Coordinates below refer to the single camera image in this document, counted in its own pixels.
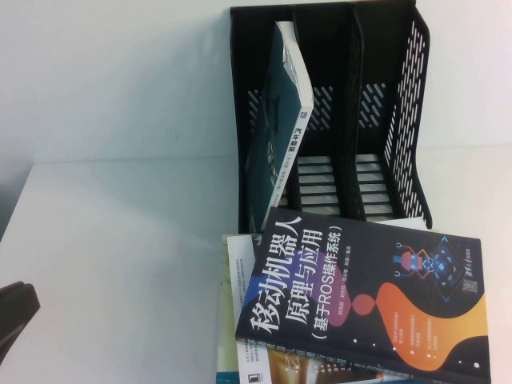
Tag pale green teal book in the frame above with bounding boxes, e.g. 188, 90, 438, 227
215, 234, 241, 384

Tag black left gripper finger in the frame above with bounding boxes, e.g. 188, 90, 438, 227
0, 281, 42, 354

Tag black perforated plastic book stand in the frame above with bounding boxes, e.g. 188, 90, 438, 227
230, 0, 433, 235

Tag white car suspension book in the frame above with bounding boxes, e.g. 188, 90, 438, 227
243, 20, 315, 234

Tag lower books in stack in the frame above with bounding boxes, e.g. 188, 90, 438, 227
226, 234, 405, 384

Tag dark mobile robot book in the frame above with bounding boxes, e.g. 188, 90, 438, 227
234, 206, 492, 382

